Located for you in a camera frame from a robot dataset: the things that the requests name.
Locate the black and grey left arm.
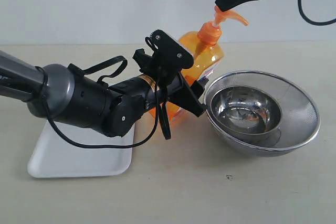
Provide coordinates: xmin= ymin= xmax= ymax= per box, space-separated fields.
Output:
xmin=1 ymin=49 xmax=205 ymax=137

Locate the orange dish soap pump bottle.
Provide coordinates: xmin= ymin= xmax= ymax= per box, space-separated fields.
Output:
xmin=146 ymin=5 xmax=249 ymax=127

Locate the small stainless steel bowl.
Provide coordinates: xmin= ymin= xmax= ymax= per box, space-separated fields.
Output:
xmin=211 ymin=86 xmax=282 ymax=147

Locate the white rectangular plastic tray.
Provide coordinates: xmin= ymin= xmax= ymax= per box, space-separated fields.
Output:
xmin=27 ymin=82 xmax=136 ymax=179

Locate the steel mesh strainer basket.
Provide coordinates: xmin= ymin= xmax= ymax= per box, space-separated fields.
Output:
xmin=203 ymin=70 xmax=321 ymax=157

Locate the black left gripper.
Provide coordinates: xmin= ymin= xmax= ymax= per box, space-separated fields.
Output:
xmin=109 ymin=73 xmax=209 ymax=117

